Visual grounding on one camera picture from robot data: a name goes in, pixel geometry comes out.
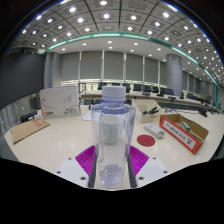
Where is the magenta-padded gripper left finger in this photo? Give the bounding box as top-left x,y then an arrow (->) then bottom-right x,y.
54,145 -> 98,189

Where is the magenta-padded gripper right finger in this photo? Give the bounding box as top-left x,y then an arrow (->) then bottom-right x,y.
128,145 -> 171,189

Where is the clear plastic water bottle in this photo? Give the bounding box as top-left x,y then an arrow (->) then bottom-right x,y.
90,85 -> 137,189

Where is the flat round red coaster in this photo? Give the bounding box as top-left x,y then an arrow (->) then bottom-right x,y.
136,133 -> 157,148

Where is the beige desk organizer box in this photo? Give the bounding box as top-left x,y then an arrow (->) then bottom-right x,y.
132,98 -> 165,124

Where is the white paper sheet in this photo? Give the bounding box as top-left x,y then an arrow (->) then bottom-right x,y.
81,110 -> 93,122

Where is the open red-sided cardboard box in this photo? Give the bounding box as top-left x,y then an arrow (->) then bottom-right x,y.
158,113 -> 210,155

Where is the black stapler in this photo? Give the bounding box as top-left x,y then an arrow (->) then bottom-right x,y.
142,106 -> 160,116

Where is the green whiteboard eraser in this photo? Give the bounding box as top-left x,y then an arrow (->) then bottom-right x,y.
180,121 -> 192,133

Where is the white printed carton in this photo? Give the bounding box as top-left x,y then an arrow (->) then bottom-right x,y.
39,86 -> 82,120

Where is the long curved conference desk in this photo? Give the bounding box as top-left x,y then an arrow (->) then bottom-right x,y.
79,89 -> 221,113

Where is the flat brown cardboard piece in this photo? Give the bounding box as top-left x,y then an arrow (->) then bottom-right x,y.
10,117 -> 52,145

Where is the group of black office chairs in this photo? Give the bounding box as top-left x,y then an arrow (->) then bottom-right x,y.
96,81 -> 221,104

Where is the group of ceiling lights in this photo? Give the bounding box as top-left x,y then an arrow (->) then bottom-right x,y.
13,0 -> 224,88

